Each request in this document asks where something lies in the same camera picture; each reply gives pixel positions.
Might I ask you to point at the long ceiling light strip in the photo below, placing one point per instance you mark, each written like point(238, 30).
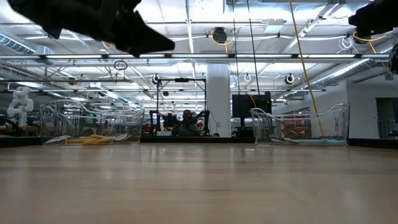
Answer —
point(202, 56)

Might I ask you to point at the red cabinet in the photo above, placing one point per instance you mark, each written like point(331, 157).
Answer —
point(293, 127)

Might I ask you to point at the distant black gantry frame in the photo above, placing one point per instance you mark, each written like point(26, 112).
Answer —
point(182, 80)

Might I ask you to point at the person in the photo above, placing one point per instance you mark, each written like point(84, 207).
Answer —
point(186, 114)

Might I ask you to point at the white pillar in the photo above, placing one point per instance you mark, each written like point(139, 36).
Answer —
point(219, 93)

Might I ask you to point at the silver ceiling duct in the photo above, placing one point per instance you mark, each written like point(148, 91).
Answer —
point(342, 72)

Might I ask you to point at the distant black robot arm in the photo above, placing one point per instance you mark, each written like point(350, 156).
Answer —
point(206, 116)
point(152, 121)

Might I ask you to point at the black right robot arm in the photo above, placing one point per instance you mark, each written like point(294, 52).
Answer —
point(394, 59)

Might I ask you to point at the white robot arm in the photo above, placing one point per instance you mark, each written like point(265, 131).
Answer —
point(20, 105)

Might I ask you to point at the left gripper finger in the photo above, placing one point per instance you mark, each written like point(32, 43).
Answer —
point(143, 39)

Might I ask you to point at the black monitor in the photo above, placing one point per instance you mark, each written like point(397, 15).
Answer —
point(252, 105)

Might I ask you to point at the clear plastic bin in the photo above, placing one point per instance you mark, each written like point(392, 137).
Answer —
point(335, 124)
point(62, 118)

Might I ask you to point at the ribbed ceiling duct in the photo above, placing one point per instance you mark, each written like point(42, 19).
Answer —
point(14, 43)

